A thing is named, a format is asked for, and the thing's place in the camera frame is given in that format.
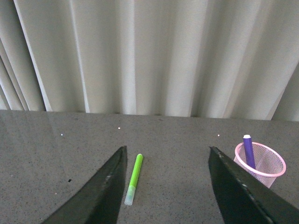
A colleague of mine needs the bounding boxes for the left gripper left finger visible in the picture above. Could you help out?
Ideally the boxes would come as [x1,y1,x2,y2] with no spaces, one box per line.
[43,146,128,224]

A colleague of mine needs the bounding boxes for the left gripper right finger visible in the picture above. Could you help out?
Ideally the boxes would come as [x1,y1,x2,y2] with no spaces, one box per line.
[208,147,299,224]

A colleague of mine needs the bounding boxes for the purple highlighter pen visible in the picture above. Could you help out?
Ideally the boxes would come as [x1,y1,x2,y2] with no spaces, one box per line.
[243,134,256,169]

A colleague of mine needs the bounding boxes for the pink mesh pen cup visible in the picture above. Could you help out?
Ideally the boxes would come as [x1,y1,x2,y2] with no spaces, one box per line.
[234,142,286,188]

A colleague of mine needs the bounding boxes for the green highlighter pen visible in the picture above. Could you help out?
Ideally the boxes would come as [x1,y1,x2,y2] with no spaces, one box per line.
[124,154,143,206]

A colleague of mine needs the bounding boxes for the white pleated curtain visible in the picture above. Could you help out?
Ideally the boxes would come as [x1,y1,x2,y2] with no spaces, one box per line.
[0,0,299,121]

